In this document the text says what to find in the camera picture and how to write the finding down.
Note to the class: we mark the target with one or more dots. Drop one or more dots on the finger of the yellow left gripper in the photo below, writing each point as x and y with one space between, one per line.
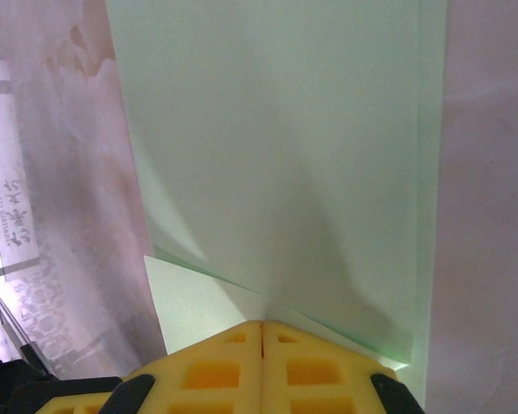
77 388

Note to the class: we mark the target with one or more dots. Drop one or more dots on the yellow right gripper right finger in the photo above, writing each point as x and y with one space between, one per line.
319 371

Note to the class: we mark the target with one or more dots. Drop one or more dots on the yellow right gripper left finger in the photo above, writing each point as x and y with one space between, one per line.
207 371

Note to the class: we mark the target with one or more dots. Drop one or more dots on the light green paper sheet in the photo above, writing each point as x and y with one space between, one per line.
276 151

